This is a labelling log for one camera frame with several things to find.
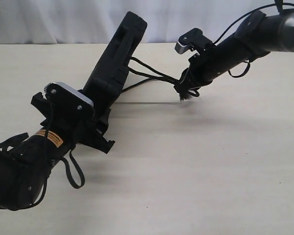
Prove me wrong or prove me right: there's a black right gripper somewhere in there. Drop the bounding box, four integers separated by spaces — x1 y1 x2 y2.
179 52 215 90

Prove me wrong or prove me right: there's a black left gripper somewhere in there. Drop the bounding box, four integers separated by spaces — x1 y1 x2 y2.
40 107 115 154

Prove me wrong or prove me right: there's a black cord with frayed knot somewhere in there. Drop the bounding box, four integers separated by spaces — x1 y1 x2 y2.
120 56 200 102

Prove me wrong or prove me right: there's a black plastic carry case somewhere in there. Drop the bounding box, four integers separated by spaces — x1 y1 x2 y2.
82 11 147 105

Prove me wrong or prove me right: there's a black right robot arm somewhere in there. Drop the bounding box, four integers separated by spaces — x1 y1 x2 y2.
175 9 294 92

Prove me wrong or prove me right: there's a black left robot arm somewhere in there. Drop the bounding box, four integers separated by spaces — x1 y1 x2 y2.
0 106 114 211

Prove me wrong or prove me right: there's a white backdrop curtain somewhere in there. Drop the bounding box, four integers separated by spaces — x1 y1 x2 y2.
0 0 294 45

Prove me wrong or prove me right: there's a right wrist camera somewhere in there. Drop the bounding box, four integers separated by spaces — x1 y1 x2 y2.
174 28 214 54

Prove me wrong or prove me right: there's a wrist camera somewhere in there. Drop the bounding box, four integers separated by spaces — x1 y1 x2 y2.
174 28 214 54
31 82 95 119

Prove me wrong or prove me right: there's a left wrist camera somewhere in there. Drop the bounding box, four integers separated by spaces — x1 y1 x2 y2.
31 82 95 119

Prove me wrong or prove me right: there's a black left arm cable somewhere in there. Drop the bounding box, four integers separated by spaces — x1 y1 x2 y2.
0 97 85 211

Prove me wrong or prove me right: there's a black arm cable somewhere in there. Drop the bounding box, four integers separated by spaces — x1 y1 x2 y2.
214 0 294 78
0 97 85 211

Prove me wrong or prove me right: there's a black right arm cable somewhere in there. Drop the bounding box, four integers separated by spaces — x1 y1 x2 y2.
214 0 294 78

